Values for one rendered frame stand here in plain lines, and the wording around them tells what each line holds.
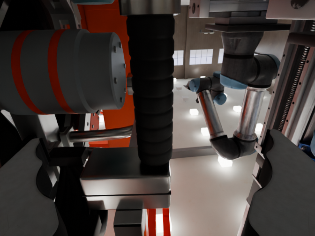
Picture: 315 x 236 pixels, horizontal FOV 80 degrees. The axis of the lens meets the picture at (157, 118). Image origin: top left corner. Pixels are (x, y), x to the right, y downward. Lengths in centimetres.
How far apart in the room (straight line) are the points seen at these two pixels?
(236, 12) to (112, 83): 58
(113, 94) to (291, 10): 27
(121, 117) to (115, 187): 74
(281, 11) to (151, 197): 31
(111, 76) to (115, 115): 65
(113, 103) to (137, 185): 15
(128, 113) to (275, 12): 71
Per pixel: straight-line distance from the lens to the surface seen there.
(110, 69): 28
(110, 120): 95
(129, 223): 22
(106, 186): 20
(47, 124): 42
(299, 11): 34
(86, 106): 32
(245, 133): 107
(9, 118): 51
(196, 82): 108
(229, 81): 85
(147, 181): 19
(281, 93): 75
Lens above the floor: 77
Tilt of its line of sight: 28 degrees up
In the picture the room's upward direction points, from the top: 179 degrees clockwise
